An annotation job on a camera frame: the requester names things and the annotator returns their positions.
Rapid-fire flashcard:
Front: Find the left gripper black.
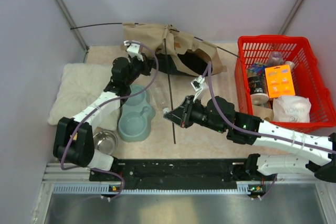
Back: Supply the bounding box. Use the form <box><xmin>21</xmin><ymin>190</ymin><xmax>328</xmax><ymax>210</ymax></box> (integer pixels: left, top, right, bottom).
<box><xmin>125</xmin><ymin>53</ymin><xmax>155</xmax><ymax>86</ymax></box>

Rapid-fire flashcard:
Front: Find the clear plastic bottle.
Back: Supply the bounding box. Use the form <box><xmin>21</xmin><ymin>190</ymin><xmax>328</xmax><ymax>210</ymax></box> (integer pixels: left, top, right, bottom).
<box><xmin>151</xmin><ymin>81</ymin><xmax>170</xmax><ymax>114</ymax></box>

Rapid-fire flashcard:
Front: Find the stainless steel bowl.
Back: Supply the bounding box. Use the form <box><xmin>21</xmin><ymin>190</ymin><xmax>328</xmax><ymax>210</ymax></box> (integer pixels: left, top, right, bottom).
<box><xmin>93</xmin><ymin>130</ymin><xmax>118</xmax><ymax>155</ymax></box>

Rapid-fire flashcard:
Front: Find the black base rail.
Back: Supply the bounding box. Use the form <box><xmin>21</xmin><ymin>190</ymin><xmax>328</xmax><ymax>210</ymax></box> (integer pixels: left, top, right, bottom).
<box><xmin>89</xmin><ymin>158</ymin><xmax>267</xmax><ymax>196</ymax></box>

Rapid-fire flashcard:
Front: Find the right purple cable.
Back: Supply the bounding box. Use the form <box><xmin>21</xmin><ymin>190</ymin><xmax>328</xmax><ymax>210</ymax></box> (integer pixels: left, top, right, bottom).
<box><xmin>203</xmin><ymin>61</ymin><xmax>336</xmax><ymax>200</ymax></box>

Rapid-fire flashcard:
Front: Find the teal double pet bowl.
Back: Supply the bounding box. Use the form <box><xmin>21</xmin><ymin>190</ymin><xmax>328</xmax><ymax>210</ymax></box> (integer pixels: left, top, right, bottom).
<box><xmin>118</xmin><ymin>91</ymin><xmax>155</xmax><ymax>142</ymax></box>

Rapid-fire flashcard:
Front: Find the purple cable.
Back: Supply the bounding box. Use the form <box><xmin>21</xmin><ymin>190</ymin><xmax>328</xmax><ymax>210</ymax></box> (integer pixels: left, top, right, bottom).
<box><xmin>203</xmin><ymin>61</ymin><xmax>336</xmax><ymax>200</ymax></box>
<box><xmin>59</xmin><ymin>41</ymin><xmax>159</xmax><ymax>200</ymax></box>

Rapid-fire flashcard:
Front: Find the brown paper roll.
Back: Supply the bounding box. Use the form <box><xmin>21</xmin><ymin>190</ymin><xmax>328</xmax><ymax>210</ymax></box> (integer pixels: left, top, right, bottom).
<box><xmin>252</xmin><ymin>105</ymin><xmax>274</xmax><ymax>122</ymax></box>

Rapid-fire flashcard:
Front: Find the cream fluffy pillow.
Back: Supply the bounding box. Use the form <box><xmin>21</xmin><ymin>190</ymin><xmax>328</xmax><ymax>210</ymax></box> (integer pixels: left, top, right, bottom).
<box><xmin>48</xmin><ymin>63</ymin><xmax>111</xmax><ymax>125</ymax></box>

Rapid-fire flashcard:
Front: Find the black pet food can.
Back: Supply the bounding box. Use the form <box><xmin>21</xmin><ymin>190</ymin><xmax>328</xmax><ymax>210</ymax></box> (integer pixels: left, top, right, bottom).
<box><xmin>247</xmin><ymin>76</ymin><xmax>269</xmax><ymax>105</ymax></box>

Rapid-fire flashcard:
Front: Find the black tent pole long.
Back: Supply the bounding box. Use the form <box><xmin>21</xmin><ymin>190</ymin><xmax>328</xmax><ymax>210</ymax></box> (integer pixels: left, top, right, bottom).
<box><xmin>71</xmin><ymin>23</ymin><xmax>239</xmax><ymax>57</ymax></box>

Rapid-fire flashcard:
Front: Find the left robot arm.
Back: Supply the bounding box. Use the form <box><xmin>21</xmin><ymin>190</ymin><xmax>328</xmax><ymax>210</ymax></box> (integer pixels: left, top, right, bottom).
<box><xmin>53</xmin><ymin>56</ymin><xmax>158</xmax><ymax>180</ymax></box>

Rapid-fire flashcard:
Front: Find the orange card package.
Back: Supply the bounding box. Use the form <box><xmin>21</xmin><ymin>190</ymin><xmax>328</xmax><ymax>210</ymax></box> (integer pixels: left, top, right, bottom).
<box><xmin>265</xmin><ymin>65</ymin><xmax>296</xmax><ymax>99</ymax></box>

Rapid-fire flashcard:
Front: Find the colourful snack bag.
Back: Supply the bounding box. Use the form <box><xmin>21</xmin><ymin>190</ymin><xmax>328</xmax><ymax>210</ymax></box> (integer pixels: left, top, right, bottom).
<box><xmin>246</xmin><ymin>62</ymin><xmax>266</xmax><ymax>78</ymax></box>

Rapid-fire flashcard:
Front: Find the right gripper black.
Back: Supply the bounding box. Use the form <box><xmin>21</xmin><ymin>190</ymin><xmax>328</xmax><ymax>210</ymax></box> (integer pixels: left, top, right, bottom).
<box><xmin>165</xmin><ymin>95</ymin><xmax>226</xmax><ymax>134</ymax></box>

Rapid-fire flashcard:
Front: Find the red plastic basket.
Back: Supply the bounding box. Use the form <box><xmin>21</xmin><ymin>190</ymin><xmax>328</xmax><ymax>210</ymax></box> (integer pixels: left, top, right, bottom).
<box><xmin>235</xmin><ymin>35</ymin><xmax>335</xmax><ymax>133</ymax></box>

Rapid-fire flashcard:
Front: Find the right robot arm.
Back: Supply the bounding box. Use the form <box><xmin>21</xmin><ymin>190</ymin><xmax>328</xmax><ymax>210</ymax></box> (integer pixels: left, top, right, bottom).
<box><xmin>163</xmin><ymin>95</ymin><xmax>335</xmax><ymax>183</ymax></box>

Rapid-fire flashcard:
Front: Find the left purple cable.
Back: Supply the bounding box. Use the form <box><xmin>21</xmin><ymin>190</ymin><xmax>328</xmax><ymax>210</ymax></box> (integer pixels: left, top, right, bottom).
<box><xmin>59</xmin><ymin>41</ymin><xmax>159</xmax><ymax>200</ymax></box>

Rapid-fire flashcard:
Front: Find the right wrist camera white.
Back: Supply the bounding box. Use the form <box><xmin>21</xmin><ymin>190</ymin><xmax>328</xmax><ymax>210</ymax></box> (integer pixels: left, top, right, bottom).
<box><xmin>191</xmin><ymin>76</ymin><xmax>209</xmax><ymax>102</ymax></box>

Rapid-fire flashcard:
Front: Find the beige fabric pet tent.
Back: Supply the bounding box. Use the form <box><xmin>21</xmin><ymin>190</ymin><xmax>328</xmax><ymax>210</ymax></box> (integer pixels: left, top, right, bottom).
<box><xmin>123</xmin><ymin>23</ymin><xmax>227</xmax><ymax>76</ymax></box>

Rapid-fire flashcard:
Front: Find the white wrapped bag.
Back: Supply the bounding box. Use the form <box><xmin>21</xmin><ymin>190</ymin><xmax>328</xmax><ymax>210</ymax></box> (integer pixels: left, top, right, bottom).
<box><xmin>272</xmin><ymin>95</ymin><xmax>311</xmax><ymax>123</ymax></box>

